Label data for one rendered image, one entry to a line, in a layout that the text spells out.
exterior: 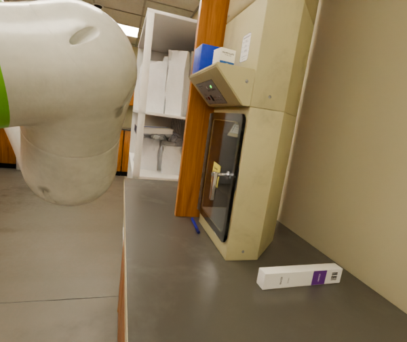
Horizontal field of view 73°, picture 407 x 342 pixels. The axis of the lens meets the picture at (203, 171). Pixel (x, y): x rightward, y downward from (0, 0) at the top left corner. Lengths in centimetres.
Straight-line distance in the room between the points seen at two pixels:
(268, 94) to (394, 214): 50
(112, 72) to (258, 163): 63
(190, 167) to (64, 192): 85
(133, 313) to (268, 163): 53
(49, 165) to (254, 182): 63
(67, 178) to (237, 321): 49
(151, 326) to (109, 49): 53
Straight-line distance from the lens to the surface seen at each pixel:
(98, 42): 25
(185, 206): 119
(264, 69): 82
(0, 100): 24
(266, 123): 82
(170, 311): 68
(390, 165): 99
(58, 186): 34
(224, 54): 88
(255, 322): 70
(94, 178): 33
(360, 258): 106
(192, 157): 114
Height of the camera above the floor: 136
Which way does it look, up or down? 10 degrees down
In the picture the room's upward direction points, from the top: 8 degrees clockwise
